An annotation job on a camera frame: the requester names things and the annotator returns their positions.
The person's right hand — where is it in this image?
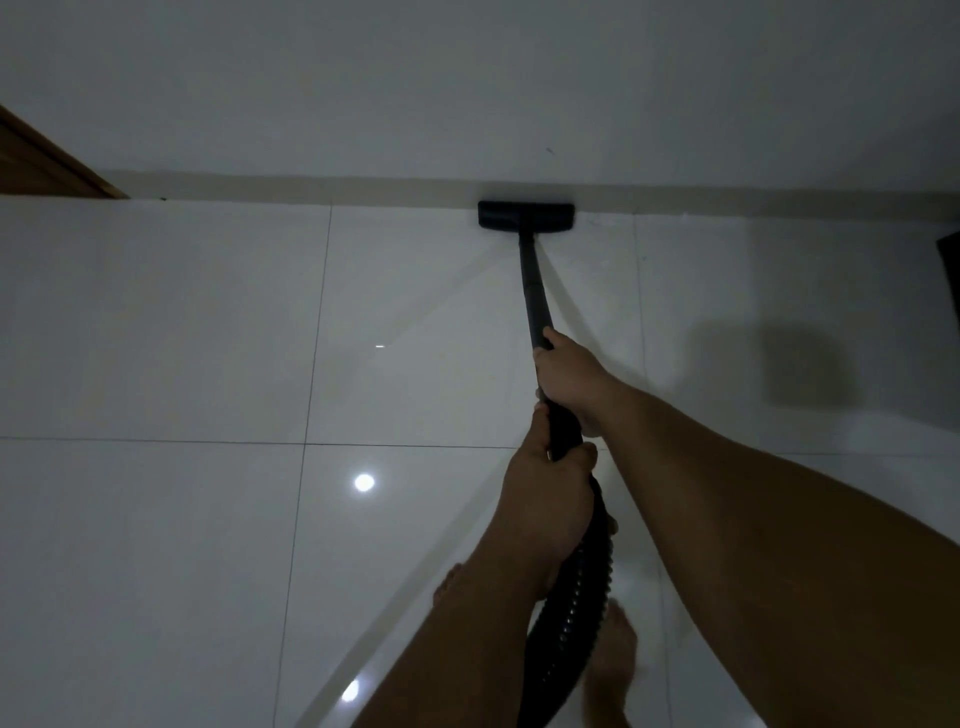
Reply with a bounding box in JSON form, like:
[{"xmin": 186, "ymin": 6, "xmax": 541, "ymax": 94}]
[{"xmin": 532, "ymin": 327, "xmax": 629, "ymax": 441}]

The person's left hand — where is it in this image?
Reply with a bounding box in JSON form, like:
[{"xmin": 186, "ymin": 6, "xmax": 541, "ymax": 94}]
[{"xmin": 480, "ymin": 403, "xmax": 600, "ymax": 598}]

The black vacuum wand with nozzle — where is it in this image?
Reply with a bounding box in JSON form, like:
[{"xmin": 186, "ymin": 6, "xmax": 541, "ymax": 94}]
[{"xmin": 477, "ymin": 199, "xmax": 594, "ymax": 489}]

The person's right forearm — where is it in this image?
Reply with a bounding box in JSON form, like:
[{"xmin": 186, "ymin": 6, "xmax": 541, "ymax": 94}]
[{"xmin": 591, "ymin": 381, "xmax": 960, "ymax": 728}]

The person's left forearm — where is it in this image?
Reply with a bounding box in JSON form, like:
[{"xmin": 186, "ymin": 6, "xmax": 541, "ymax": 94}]
[{"xmin": 352, "ymin": 546, "xmax": 561, "ymax": 728}]

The beige baseboard strip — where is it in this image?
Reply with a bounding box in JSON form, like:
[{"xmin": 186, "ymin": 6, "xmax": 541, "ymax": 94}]
[{"xmin": 103, "ymin": 171, "xmax": 960, "ymax": 223}]

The person's right foot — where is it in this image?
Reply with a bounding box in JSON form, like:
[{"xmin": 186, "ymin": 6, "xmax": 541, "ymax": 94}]
[{"xmin": 580, "ymin": 600, "xmax": 639, "ymax": 728}]

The dark object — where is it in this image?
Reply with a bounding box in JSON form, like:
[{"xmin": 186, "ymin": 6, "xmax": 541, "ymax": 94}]
[{"xmin": 936, "ymin": 231, "xmax": 960, "ymax": 333}]

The black ribbed vacuum hose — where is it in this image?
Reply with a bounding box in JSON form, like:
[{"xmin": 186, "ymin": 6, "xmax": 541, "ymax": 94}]
[{"xmin": 516, "ymin": 475, "xmax": 621, "ymax": 728}]

